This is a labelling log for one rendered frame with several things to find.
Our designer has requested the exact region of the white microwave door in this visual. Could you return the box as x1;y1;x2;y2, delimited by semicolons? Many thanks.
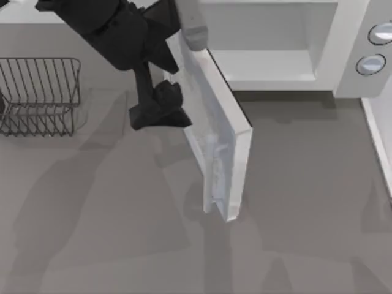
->
164;30;254;223

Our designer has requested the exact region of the pale microwave oven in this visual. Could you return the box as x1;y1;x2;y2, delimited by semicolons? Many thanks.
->
180;0;392;99

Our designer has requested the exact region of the grey microwave knob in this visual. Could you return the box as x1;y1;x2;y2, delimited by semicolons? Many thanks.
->
355;54;387;75
367;20;392;46

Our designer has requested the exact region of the grey wire basket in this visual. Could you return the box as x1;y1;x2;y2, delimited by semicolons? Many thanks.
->
0;57;82;138

